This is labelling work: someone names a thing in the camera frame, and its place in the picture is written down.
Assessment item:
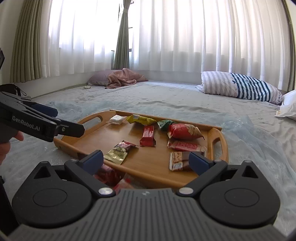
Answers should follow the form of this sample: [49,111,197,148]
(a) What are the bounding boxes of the brown cracker snack packet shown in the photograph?
[169,152,191,172]

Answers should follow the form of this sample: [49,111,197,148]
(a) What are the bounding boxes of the gold red snack packet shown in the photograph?
[104,140,138,165]

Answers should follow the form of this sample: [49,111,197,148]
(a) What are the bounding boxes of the red white biscuit packet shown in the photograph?
[167,140,207,152]

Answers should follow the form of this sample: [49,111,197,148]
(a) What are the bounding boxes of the red orange snack bag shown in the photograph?
[168,123,204,141]

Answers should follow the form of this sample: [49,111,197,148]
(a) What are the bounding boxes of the clear bag white sweets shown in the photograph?
[107,114,126,125]

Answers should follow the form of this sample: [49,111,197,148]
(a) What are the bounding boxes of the green snack packet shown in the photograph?
[157,120,176,132]

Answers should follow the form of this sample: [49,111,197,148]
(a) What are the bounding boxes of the dark red chocolate bar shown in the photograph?
[139,126,156,147]

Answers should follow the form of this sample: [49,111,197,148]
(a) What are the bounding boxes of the yellow snack packet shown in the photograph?
[126,114,157,126]

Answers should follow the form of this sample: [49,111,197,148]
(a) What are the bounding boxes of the person's left hand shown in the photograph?
[0,131,24,165]

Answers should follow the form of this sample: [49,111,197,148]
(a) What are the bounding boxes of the dark red wafer packet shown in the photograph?
[93,164,125,187]

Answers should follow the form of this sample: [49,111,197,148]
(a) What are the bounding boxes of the pink cake packet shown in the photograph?
[114,178,134,194]

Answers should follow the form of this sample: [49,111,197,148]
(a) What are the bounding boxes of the olive drape at left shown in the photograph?
[10,1,52,83]

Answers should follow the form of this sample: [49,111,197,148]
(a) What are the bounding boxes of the wooden serving tray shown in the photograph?
[53,109,230,188]

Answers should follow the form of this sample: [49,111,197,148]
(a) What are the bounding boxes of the purple pillow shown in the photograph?
[87,70,121,87]

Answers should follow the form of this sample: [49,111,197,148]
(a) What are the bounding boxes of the light blue bedspread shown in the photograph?
[1,82,295,240]

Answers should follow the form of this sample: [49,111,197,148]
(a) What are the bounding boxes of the pink blanket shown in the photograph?
[106,68,148,89]

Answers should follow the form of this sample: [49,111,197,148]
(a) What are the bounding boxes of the olive green drape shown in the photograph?
[113,0,131,70]

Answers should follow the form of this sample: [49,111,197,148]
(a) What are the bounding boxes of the blue white striped pillow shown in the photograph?
[196,71,283,105]

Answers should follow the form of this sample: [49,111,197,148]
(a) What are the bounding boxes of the white sheer curtain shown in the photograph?
[48,1,292,90]

